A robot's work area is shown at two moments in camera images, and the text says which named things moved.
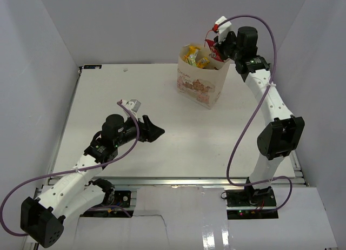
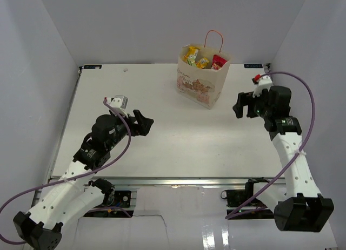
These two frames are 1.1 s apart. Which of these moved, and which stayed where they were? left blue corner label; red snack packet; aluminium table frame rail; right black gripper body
Moved: right black gripper body; red snack packet
Stayed: aluminium table frame rail; left blue corner label
